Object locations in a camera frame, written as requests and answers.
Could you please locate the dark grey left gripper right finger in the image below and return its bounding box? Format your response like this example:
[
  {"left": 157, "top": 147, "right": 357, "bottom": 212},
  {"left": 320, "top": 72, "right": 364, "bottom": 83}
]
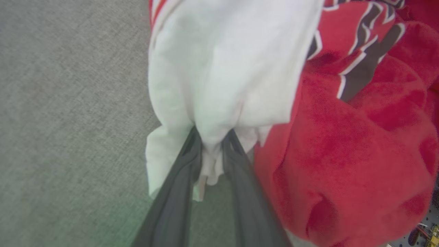
[{"left": 223, "top": 130, "right": 292, "bottom": 247}]

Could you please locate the red and white sports jersey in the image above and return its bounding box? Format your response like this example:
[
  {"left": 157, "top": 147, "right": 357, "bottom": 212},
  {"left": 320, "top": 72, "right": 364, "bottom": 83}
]
[{"left": 145, "top": 0, "right": 439, "bottom": 247}]

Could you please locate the white cloth garment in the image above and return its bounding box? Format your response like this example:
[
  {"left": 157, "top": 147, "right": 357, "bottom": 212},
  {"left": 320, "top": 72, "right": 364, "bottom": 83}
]
[{"left": 0, "top": 0, "right": 256, "bottom": 247}]

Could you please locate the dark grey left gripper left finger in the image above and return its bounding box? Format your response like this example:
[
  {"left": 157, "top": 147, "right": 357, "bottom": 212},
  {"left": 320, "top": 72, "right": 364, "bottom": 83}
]
[{"left": 132, "top": 127, "right": 203, "bottom": 247}]

